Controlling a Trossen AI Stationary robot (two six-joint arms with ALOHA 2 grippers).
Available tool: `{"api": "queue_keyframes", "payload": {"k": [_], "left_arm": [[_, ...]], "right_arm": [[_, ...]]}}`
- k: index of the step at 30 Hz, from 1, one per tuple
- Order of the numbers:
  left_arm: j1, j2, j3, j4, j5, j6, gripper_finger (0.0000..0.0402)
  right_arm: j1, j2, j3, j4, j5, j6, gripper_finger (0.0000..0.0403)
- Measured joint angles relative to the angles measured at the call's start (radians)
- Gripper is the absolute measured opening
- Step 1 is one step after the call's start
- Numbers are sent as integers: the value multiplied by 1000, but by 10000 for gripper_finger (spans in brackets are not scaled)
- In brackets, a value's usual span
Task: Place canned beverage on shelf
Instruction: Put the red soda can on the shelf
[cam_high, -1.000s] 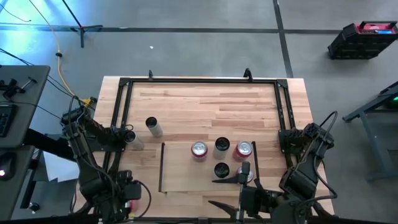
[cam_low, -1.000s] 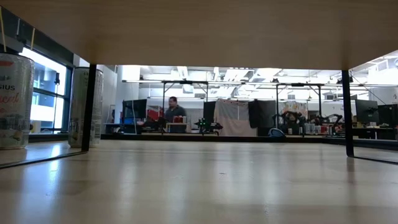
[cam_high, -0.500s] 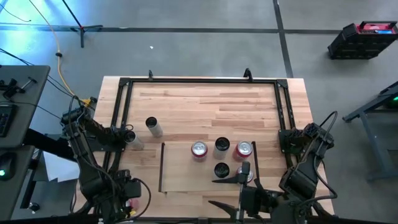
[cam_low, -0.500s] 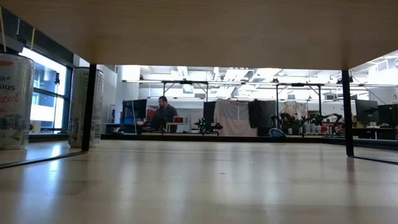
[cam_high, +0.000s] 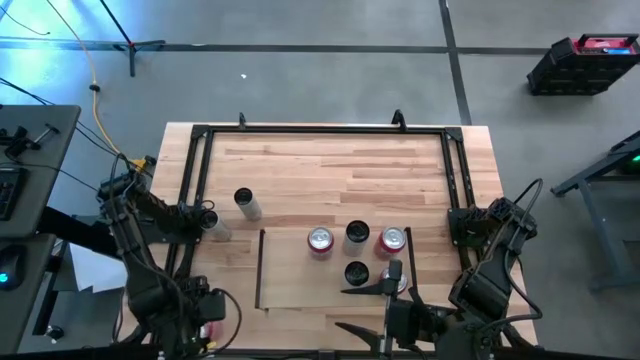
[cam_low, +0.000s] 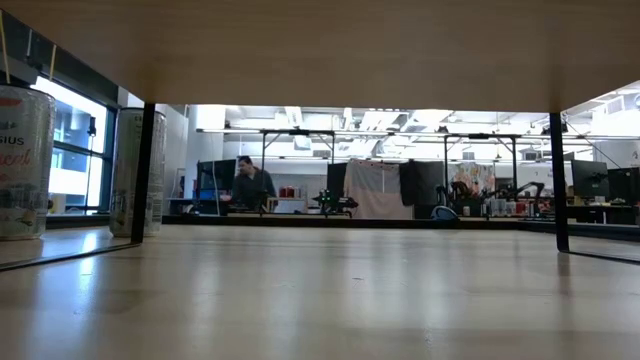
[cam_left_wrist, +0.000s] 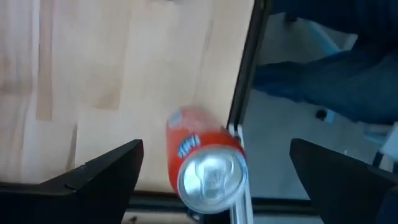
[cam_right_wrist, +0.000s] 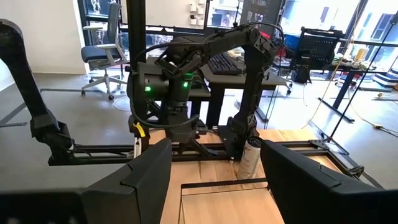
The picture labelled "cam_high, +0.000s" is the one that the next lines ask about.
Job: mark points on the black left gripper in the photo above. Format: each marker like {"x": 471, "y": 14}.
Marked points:
{"x": 212, "y": 305}

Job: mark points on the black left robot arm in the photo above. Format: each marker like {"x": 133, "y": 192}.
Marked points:
{"x": 145, "y": 280}

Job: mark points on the black desk clamp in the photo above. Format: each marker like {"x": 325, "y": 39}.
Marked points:
{"x": 20, "y": 142}

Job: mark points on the black toolbox with red top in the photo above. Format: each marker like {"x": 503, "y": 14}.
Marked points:
{"x": 570, "y": 70}

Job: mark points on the black keyboard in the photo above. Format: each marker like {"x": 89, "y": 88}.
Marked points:
{"x": 7, "y": 192}

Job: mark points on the black computer mouse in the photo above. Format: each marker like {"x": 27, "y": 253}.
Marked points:
{"x": 12, "y": 260}

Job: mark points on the grey side desk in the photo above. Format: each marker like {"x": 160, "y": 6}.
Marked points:
{"x": 30, "y": 300}
{"x": 50, "y": 160}

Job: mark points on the white paper sheet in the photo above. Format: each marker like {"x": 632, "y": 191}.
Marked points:
{"x": 95, "y": 270}

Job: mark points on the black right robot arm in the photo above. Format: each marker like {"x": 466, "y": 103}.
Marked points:
{"x": 482, "y": 295}

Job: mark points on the black aluminium table frame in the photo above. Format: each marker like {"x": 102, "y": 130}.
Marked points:
{"x": 325, "y": 130}

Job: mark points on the black caster wheel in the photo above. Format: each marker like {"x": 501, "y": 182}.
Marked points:
{"x": 55, "y": 333}

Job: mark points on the grey metal table stand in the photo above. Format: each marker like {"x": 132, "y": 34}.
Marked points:
{"x": 625, "y": 150}

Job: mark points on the black table edge clamp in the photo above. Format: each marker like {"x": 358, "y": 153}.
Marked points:
{"x": 242, "y": 121}
{"x": 398, "y": 120}

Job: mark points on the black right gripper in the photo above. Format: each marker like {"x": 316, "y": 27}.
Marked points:
{"x": 420, "y": 322}

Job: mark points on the black tripod stand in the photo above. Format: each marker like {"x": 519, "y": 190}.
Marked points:
{"x": 131, "y": 47}

